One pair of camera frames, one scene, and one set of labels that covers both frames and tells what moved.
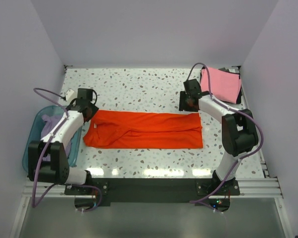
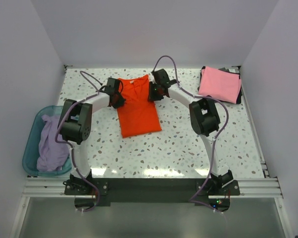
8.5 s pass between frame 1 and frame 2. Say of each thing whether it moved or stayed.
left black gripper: moved
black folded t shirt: stayed
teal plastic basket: stayed
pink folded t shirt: stayed
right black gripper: moved
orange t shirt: moved
